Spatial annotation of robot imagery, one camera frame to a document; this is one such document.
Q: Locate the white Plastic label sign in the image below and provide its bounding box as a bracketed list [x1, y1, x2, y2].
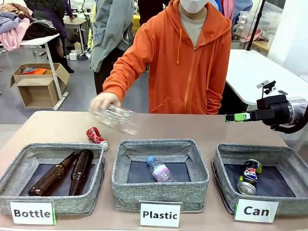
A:
[139, 201, 183, 228]

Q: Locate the blue checked cloth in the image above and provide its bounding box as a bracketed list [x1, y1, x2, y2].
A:
[0, 11, 20, 33]

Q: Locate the grey basket behind Can sign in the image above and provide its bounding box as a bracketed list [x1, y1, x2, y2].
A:
[211, 143, 308, 215]

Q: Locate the person's right hand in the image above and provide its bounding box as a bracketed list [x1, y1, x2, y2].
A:
[89, 92, 122, 117]

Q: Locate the white table holding clothes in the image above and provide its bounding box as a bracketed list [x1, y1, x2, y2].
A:
[0, 33, 69, 111]

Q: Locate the brown patterned cloth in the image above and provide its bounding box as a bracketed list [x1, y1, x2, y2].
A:
[0, 2, 33, 20]

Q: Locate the clear plastic storage box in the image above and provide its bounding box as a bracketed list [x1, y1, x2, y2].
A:
[250, 0, 276, 34]

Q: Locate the plastic bottle with blue cap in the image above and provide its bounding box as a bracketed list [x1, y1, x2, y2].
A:
[146, 155, 178, 183]

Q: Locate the orange cloth in box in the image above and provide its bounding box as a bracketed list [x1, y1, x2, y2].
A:
[23, 67, 48, 75]

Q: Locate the pink fabric by pole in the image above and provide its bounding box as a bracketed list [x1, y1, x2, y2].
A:
[240, 28, 268, 43]

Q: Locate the brown glass bottle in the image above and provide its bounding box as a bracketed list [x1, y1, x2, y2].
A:
[68, 149, 94, 196]
[28, 151, 79, 197]

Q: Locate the white Can label sign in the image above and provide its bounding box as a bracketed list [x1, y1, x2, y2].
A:
[234, 197, 280, 222]

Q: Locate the black cloth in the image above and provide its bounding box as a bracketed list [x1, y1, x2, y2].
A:
[23, 20, 60, 40]

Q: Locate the person in orange hoodie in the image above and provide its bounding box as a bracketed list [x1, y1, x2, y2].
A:
[102, 0, 232, 115]

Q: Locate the pink cloth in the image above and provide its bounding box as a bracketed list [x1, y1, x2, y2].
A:
[0, 18, 31, 51]

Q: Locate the grey basket behind Plastic sign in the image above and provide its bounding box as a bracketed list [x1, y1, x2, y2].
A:
[112, 139, 210, 214]

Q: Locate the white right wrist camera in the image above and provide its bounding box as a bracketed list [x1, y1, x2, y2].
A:
[256, 80, 277, 95]

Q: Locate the open cardboard box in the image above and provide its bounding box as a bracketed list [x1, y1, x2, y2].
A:
[10, 63, 70, 109]

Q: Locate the blue Pepsi can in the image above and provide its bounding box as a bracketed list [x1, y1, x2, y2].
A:
[237, 159, 263, 195]

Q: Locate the person's right forearm orange sleeve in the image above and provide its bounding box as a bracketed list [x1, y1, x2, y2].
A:
[103, 51, 142, 101]

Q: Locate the black slanted pole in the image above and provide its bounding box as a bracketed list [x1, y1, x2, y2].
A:
[245, 0, 267, 51]

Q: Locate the grey basket behind Bottle sign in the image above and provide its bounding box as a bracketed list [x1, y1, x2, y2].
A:
[0, 142, 106, 216]

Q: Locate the small white background table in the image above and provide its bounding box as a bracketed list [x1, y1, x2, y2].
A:
[63, 18, 87, 52]

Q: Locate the person in grey jacket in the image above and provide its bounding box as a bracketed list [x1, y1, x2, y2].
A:
[90, 0, 135, 96]

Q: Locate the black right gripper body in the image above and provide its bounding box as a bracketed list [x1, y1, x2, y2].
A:
[255, 94, 293, 126]

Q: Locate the person in blue top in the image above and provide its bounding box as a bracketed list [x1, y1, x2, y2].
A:
[233, 0, 254, 20]

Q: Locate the crushed red soda can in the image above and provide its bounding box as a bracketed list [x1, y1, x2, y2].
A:
[86, 127, 109, 150]

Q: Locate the person in black clothes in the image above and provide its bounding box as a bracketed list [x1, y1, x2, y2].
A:
[138, 0, 170, 25]

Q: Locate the person in dark purple jacket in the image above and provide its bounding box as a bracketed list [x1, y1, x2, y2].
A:
[24, 0, 75, 74]

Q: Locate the white Bottle label sign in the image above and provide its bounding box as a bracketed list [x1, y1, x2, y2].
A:
[9, 199, 56, 226]

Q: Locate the clear capless plastic bottle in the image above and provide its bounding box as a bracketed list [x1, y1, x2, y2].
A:
[92, 104, 139, 136]

